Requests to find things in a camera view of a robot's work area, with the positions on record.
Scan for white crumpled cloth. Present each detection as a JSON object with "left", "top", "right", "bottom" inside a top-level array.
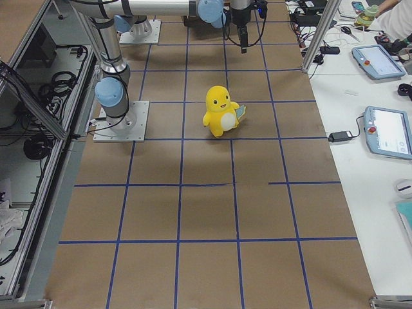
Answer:
[{"left": 1, "top": 200, "right": 24, "bottom": 241}]

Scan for blue teach pendant lower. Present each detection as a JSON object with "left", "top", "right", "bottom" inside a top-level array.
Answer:
[{"left": 363, "top": 106, "right": 411, "bottom": 160}]

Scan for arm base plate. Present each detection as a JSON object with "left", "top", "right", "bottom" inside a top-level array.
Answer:
[
  {"left": 119, "top": 19, "right": 162, "bottom": 45},
  {"left": 93, "top": 100, "right": 149, "bottom": 142}
]

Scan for yellow plush toy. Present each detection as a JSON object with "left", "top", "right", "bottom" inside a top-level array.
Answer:
[{"left": 202, "top": 86, "right": 246, "bottom": 138}]

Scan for blue teach pendant upper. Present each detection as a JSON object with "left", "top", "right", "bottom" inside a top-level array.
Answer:
[{"left": 351, "top": 45, "right": 406, "bottom": 80}]

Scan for person in white shirt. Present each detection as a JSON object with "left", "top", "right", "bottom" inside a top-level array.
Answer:
[{"left": 376, "top": 0, "right": 411, "bottom": 40}]

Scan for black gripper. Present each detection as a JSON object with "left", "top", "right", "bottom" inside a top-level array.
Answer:
[{"left": 230, "top": 6, "right": 252, "bottom": 53}]

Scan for green drink bottle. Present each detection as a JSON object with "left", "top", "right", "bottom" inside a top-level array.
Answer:
[{"left": 354, "top": 5, "right": 379, "bottom": 28}]

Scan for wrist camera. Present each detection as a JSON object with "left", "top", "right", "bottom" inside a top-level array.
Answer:
[{"left": 254, "top": 0, "right": 268, "bottom": 19}]

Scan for black handled scissors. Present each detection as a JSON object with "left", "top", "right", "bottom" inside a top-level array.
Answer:
[{"left": 340, "top": 26, "right": 360, "bottom": 42}]

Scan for aluminium frame post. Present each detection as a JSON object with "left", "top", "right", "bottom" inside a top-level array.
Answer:
[{"left": 302, "top": 0, "right": 341, "bottom": 73}]

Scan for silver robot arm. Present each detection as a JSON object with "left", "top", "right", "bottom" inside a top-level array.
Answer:
[
  {"left": 70, "top": 1, "right": 225, "bottom": 77},
  {"left": 114, "top": 15, "right": 153, "bottom": 37}
]

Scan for white computer mouse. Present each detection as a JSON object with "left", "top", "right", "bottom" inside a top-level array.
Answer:
[{"left": 395, "top": 179, "right": 412, "bottom": 199}]

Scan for blue teach pendant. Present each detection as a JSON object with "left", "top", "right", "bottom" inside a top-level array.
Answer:
[
  {"left": 363, "top": 106, "right": 411, "bottom": 160},
  {"left": 351, "top": 45, "right": 406, "bottom": 80}
]

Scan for small black adapter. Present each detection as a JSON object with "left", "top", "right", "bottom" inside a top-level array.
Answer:
[{"left": 328, "top": 131, "right": 354, "bottom": 143}]

